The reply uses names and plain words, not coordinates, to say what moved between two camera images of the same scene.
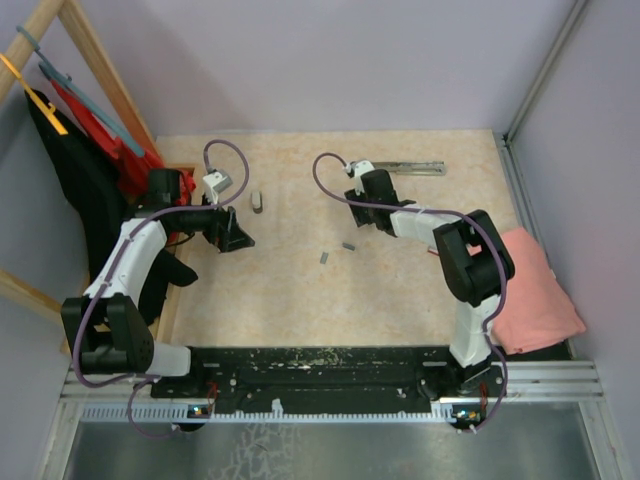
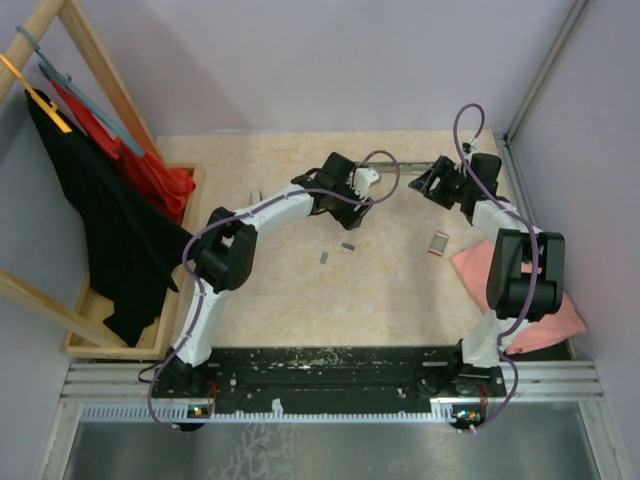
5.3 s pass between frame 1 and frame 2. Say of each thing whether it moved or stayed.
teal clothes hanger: stayed
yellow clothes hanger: stayed
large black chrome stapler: stayed
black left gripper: moved
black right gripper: moved
